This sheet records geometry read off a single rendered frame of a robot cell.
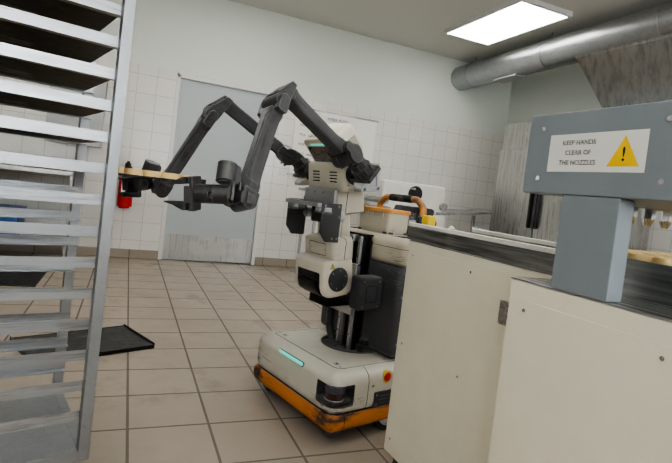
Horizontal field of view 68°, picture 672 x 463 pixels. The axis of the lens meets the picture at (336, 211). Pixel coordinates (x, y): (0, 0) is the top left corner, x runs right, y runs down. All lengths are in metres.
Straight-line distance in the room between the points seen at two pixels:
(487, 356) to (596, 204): 0.63
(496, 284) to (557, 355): 0.43
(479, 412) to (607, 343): 0.62
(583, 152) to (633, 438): 0.49
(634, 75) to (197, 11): 5.41
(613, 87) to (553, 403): 0.63
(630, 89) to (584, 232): 0.31
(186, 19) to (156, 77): 0.73
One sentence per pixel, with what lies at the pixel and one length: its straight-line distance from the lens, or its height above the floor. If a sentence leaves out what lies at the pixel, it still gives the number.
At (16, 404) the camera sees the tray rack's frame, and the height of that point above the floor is 0.15.
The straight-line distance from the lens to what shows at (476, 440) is 1.55.
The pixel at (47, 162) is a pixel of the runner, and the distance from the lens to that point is 1.55.
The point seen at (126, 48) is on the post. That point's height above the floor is 1.30.
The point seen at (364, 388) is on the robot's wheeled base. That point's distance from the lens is 2.12.
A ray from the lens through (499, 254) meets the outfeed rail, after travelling 1.45.
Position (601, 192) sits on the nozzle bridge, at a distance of 1.00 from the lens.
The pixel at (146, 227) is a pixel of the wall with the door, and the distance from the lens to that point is 5.90.
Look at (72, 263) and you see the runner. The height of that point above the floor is 0.69.
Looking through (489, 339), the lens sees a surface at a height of 0.63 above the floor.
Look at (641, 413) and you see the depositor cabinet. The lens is 0.97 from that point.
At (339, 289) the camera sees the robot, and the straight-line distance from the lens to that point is 2.15.
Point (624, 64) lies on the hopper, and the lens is 1.15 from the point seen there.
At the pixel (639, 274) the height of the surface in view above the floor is 0.89.
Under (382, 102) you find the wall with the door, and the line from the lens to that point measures 6.67.
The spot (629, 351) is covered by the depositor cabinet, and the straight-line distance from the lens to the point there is 0.97.
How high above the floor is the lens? 0.97
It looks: 2 degrees down
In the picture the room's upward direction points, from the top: 7 degrees clockwise
